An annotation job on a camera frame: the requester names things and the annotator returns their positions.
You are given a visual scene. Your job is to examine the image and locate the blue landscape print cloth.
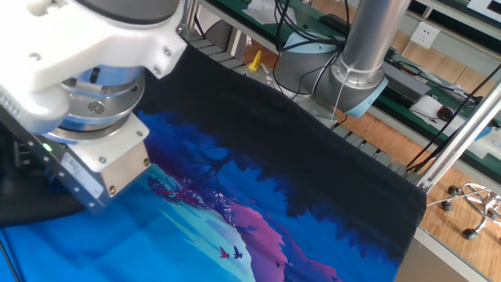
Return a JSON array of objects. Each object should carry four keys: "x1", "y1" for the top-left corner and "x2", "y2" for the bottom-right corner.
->
[{"x1": 0, "y1": 45, "x2": 427, "y2": 282}]

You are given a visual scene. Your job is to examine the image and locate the black and red mouse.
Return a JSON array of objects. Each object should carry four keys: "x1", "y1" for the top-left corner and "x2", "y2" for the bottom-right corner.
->
[{"x1": 436, "y1": 105, "x2": 456, "y2": 122}]

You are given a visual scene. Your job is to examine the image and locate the white plastic bag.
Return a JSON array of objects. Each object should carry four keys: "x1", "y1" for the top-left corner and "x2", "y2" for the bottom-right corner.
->
[{"x1": 242, "y1": 0, "x2": 298, "y2": 27}]

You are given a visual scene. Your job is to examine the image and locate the silver round force sensor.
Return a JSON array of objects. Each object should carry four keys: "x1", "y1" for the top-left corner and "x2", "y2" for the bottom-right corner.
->
[{"x1": 42, "y1": 66, "x2": 146, "y2": 143}]

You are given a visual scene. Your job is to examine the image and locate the silver Schunk gripper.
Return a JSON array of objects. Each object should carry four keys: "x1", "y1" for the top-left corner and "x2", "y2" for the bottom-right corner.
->
[{"x1": 0, "y1": 105, "x2": 152, "y2": 215}]

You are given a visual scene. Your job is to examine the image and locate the chrome chair base with casters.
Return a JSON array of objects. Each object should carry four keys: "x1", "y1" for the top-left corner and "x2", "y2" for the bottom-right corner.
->
[{"x1": 426, "y1": 182, "x2": 501, "y2": 240}]

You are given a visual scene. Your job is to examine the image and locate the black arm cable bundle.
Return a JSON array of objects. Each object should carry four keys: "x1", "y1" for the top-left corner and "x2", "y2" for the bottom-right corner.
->
[{"x1": 272, "y1": 0, "x2": 351, "y2": 101}]

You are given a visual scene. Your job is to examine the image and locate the aluminium frame post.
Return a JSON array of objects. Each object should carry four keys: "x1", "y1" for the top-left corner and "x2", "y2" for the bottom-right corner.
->
[
  {"x1": 416, "y1": 84, "x2": 501, "y2": 193},
  {"x1": 178, "y1": 0, "x2": 200, "y2": 38}
]

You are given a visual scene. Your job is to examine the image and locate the white paper sheet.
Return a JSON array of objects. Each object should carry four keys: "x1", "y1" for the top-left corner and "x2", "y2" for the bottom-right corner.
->
[{"x1": 409, "y1": 95, "x2": 467, "y2": 130}]

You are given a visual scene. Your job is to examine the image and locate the green work table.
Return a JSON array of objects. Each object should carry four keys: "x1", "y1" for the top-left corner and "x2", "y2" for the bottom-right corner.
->
[{"x1": 211, "y1": 0, "x2": 501, "y2": 175}]

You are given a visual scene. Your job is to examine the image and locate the long black power cable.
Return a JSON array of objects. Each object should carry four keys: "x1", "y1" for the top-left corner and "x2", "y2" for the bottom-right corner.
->
[{"x1": 405, "y1": 62, "x2": 501, "y2": 173}]

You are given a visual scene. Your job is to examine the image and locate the thin black cable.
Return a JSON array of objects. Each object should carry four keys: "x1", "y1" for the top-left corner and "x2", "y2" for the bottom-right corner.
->
[{"x1": 0, "y1": 237, "x2": 20, "y2": 282}]

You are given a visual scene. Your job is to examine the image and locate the small yellow plastic object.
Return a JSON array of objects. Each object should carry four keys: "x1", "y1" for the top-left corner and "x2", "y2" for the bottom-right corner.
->
[{"x1": 248, "y1": 49, "x2": 262, "y2": 72}]

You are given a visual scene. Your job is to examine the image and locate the black leather steering wheel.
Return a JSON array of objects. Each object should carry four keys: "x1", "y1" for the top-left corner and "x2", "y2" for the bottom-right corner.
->
[{"x1": 0, "y1": 128, "x2": 89, "y2": 229}]

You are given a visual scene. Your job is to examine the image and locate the white wall socket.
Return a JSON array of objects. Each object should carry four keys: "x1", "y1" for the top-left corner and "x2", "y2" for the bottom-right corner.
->
[{"x1": 409, "y1": 21, "x2": 442, "y2": 50}]

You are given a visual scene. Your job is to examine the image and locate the grey flat box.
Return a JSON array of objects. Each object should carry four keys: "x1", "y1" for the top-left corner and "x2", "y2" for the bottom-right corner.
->
[{"x1": 381, "y1": 60, "x2": 431, "y2": 103}]

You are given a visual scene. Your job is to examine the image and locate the black remote control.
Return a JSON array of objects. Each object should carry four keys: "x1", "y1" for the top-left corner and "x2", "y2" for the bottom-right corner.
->
[{"x1": 319, "y1": 13, "x2": 351, "y2": 37}]

